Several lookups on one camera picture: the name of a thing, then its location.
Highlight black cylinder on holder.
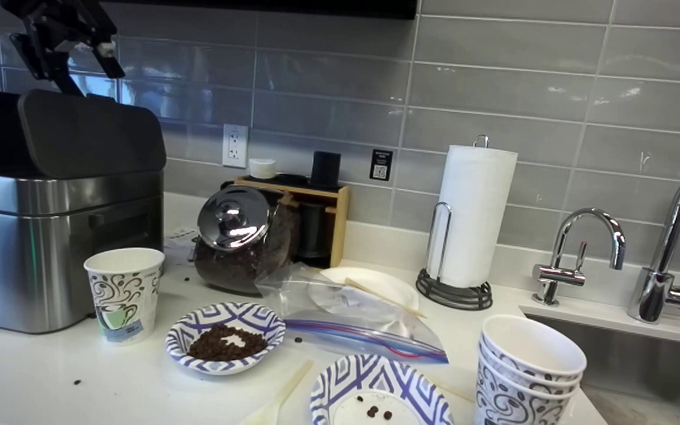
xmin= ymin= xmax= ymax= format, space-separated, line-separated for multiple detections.
xmin=310 ymin=149 xmax=342 ymax=192

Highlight blue patterned bowl with grounds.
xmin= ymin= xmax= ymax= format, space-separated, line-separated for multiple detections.
xmin=162 ymin=300 xmax=289 ymax=379

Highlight swirl patterned paper cup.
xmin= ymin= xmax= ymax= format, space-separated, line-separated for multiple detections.
xmin=476 ymin=349 xmax=584 ymax=399
xmin=469 ymin=365 xmax=577 ymax=425
xmin=479 ymin=315 xmax=587 ymax=387

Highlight white wall outlet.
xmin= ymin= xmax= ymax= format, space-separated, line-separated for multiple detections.
xmin=220 ymin=123 xmax=251 ymax=171

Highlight small chrome faucet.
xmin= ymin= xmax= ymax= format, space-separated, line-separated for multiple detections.
xmin=532 ymin=206 xmax=628 ymax=308

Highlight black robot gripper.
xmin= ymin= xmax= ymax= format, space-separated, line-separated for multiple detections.
xmin=0 ymin=0 xmax=127 ymax=100

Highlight chrome jar lid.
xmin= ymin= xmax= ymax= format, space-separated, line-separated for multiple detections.
xmin=195 ymin=185 xmax=275 ymax=255

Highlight glass jar of coffee beans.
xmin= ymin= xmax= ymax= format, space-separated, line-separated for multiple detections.
xmin=192 ymin=192 xmax=299 ymax=297

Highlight floral paper cup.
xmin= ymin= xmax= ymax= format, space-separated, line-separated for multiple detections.
xmin=82 ymin=245 xmax=167 ymax=345

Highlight small white object on holder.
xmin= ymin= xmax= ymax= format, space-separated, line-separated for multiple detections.
xmin=245 ymin=156 xmax=279 ymax=182

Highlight clear zip plastic bag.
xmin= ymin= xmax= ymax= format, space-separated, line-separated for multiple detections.
xmin=254 ymin=261 xmax=450 ymax=366

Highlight dark bin lid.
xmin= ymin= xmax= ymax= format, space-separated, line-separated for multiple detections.
xmin=17 ymin=87 xmax=167 ymax=182

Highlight wooden holder box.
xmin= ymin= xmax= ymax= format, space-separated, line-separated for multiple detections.
xmin=231 ymin=176 xmax=352 ymax=271

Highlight coffee beans in bowl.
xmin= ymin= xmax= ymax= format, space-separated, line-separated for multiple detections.
xmin=363 ymin=405 xmax=397 ymax=424

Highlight white paper towel roll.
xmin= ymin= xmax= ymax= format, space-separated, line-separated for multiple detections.
xmin=426 ymin=142 xmax=519 ymax=291

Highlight coffee grounds pile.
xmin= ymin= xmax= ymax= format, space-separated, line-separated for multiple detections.
xmin=186 ymin=321 xmax=270 ymax=365

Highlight white paper filters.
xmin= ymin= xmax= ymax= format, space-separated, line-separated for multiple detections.
xmin=308 ymin=264 xmax=423 ymax=317

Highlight tall chrome faucet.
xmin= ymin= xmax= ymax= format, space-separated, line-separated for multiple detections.
xmin=628 ymin=156 xmax=680 ymax=323

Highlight brushed steel bin body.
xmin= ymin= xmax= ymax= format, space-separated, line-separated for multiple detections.
xmin=0 ymin=168 xmax=165 ymax=335

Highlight black wire towel holder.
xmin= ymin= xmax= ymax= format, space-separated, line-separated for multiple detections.
xmin=414 ymin=136 xmax=496 ymax=313

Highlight black tube inside holder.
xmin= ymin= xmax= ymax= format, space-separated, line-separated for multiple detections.
xmin=296 ymin=198 xmax=336 ymax=267

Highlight steel sink basin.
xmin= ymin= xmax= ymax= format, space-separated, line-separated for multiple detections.
xmin=518 ymin=313 xmax=680 ymax=425

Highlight blue patterned bowl with beans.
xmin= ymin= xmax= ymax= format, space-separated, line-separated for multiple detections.
xmin=308 ymin=352 xmax=455 ymax=425

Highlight black wall switch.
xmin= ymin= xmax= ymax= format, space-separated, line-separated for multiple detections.
xmin=368 ymin=147 xmax=395 ymax=185

